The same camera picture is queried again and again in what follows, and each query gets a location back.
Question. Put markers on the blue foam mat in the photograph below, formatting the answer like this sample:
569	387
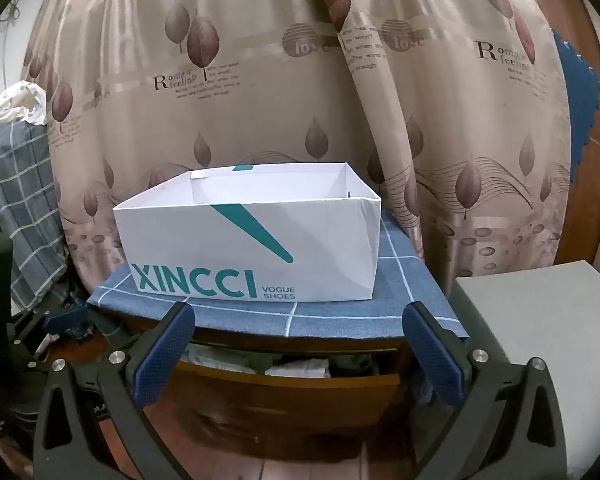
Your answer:
577	110

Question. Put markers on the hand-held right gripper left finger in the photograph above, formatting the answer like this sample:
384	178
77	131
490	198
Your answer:
162	360

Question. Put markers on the beige leaf print curtain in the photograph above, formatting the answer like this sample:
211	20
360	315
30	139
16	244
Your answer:
205	110
470	125

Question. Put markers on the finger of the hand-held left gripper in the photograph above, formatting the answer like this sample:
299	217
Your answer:
65	319

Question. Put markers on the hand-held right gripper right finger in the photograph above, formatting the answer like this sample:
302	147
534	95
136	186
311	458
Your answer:
432	360

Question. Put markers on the white patterned underwear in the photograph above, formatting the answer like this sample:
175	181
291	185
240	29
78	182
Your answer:
300	367

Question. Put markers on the grey blue plaid cloth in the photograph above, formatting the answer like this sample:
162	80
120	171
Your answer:
20	200

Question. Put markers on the white paper shopping bag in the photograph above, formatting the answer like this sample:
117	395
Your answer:
230	240

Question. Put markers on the blue checked cloth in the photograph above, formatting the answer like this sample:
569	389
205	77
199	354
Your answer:
330	316

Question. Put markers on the wooden open drawer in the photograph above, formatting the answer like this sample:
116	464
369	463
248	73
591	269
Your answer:
305	344

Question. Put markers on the white printed crumpled cloth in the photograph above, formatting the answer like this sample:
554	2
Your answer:
17	105

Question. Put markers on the brown wooden door frame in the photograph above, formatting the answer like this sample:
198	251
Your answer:
585	210

